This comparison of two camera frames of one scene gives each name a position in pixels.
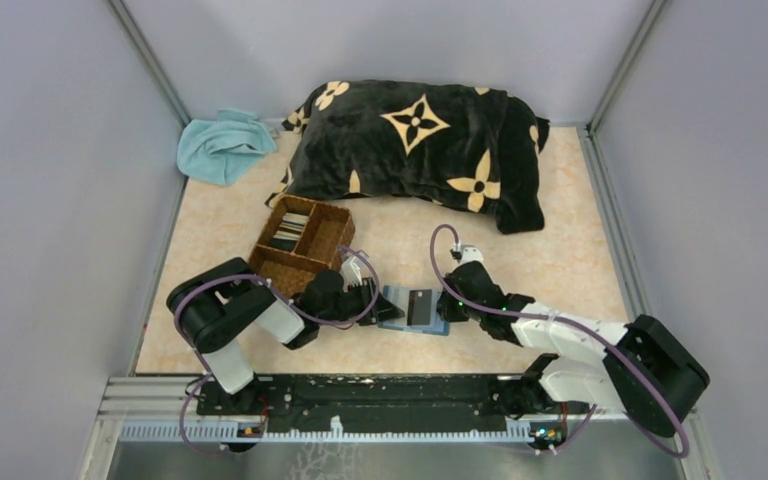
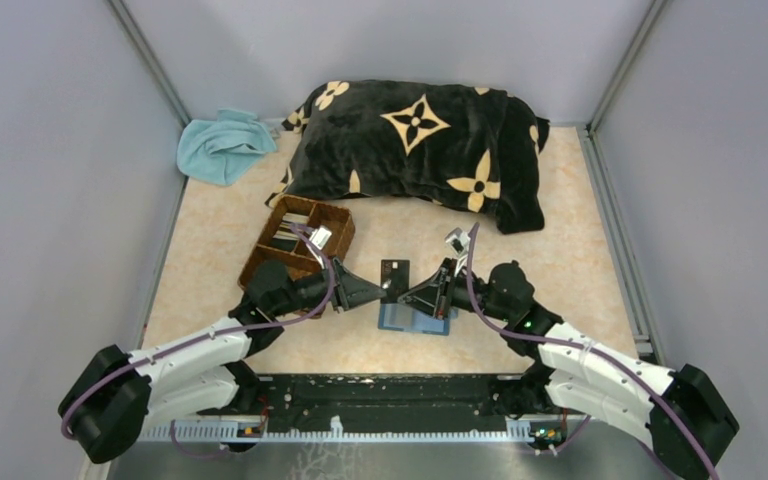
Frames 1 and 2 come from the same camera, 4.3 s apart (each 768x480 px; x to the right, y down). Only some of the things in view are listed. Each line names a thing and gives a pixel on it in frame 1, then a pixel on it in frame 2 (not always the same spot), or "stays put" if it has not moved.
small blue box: (399, 296) stays put
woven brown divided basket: (298, 239) stays put
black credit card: (419, 307) → (395, 279)
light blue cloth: (218, 151) stays put
